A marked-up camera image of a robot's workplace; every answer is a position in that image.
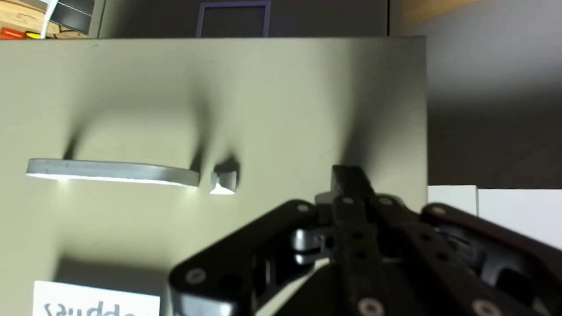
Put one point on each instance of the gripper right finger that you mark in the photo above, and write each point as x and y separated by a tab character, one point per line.
443	263

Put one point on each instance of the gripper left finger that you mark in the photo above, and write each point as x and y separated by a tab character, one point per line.
246	250

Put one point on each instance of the silver drawer latch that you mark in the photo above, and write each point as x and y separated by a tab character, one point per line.
225	181

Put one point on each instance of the beige drawer with paper label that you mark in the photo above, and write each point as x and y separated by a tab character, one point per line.
272	109

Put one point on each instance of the beige file cabinet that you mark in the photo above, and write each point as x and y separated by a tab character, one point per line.
272	101

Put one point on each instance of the white box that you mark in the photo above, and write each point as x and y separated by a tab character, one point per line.
518	210

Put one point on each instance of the white paper label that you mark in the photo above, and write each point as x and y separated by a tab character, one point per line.
96	300

